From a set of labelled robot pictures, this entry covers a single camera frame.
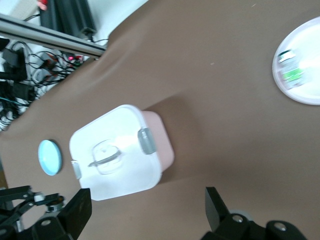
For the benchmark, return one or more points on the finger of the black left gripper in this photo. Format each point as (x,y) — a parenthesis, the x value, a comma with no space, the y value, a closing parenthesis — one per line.
(15,192)
(23,207)

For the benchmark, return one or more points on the light blue round plate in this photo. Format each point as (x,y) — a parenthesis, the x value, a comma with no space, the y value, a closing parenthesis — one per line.
(50,157)

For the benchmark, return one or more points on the short aluminium profile rail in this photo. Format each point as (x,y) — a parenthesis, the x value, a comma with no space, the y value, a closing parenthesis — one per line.
(50,35)

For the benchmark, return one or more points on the white lidded storage box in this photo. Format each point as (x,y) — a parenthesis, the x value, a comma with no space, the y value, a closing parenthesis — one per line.
(120,155)

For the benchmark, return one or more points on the black equipment box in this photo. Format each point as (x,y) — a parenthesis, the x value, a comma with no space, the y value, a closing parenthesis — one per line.
(65,15)

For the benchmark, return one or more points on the pink round plate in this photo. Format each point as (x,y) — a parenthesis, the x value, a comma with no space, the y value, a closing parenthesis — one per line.
(307,82)

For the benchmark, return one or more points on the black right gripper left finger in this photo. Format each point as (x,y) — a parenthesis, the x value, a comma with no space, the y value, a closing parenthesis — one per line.
(77,210)

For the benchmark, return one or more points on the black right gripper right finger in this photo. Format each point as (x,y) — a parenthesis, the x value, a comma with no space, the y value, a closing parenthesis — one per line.
(220,215)

